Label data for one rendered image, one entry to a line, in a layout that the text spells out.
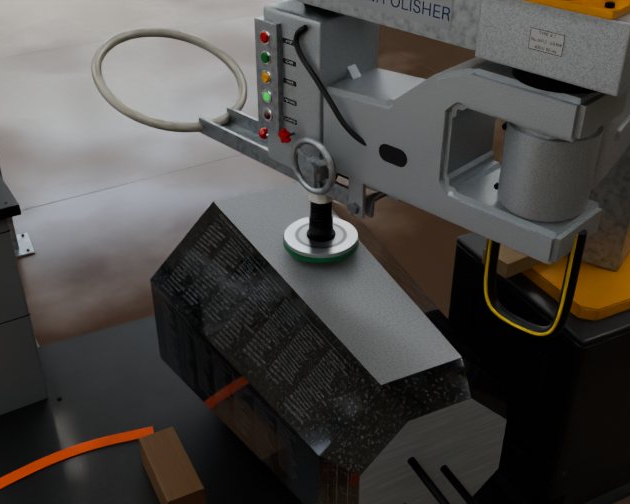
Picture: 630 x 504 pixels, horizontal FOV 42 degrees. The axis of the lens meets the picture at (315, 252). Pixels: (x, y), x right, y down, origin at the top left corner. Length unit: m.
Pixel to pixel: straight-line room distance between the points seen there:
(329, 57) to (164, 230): 2.30
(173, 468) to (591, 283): 1.40
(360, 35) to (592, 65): 0.71
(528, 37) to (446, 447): 1.00
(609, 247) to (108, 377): 1.88
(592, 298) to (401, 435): 0.74
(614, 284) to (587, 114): 0.93
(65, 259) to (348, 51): 2.31
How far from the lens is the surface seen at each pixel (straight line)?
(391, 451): 1.96
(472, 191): 1.84
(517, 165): 1.71
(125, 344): 3.39
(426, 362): 1.99
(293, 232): 2.35
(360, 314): 2.13
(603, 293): 2.41
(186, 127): 2.48
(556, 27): 1.55
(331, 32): 1.97
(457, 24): 1.68
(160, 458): 2.74
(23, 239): 4.22
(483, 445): 2.15
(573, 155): 1.68
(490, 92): 1.69
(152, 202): 4.39
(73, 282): 3.84
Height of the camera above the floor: 2.10
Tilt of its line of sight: 33 degrees down
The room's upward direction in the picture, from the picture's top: straight up
